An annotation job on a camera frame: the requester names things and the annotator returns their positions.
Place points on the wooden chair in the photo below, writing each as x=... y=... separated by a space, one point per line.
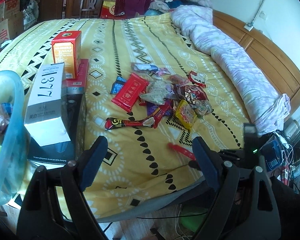
x=90 y=1

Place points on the silver white box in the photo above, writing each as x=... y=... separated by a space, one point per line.
x=47 y=100

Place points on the black printed box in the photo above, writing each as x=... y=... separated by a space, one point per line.
x=75 y=130

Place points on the red yellow gift box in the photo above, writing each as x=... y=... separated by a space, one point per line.
x=110 y=7

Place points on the clear sesame snack packet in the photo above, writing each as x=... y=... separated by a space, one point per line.
x=156 y=92

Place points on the small red white snack packet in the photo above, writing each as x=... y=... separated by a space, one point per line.
x=197 y=77

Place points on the wooden headboard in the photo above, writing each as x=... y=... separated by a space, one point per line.
x=272 y=55

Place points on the stack of cardboard boxes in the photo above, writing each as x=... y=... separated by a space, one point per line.
x=5 y=17

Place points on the wooden door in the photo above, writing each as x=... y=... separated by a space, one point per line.
x=56 y=0

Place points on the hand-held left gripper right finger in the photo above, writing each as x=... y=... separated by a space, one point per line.
x=205 y=160

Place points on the red black coffee stick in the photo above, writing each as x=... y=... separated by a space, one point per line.
x=130 y=123

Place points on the person's right forearm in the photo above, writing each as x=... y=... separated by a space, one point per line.
x=292 y=205

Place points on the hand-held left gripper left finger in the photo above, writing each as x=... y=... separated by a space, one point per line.
x=95 y=160

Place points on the heap of mixed snack wrappers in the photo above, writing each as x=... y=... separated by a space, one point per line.
x=142 y=67

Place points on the white wall socket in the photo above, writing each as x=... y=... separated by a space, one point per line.
x=248 y=26

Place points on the red orange carton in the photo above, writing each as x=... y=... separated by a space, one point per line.
x=65 y=52

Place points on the green plastic basin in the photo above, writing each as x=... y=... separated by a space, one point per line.
x=192 y=220

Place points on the small green white snack packet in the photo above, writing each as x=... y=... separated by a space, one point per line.
x=204 y=109

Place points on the grey mattress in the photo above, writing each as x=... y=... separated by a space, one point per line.
x=140 y=202

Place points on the pink floral quilt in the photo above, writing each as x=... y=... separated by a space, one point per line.
x=230 y=62

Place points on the purple snack packet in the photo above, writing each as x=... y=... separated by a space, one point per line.
x=158 y=110

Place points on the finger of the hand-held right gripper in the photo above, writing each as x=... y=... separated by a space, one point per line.
x=231 y=153
x=193 y=164

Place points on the flat red box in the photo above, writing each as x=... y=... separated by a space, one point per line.
x=82 y=72

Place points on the red brown foil snack packet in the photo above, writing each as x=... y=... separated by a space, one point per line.
x=196 y=93

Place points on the large red snack packet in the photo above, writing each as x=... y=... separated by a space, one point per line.
x=131 y=92

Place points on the clear blue plastic container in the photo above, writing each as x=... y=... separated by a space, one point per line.
x=15 y=120

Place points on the thin red snack stick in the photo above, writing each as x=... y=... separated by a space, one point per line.
x=181 y=151

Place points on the yellow snack packet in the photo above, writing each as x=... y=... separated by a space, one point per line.
x=186 y=113

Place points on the blue black snack packet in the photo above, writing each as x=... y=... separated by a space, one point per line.
x=117 y=83

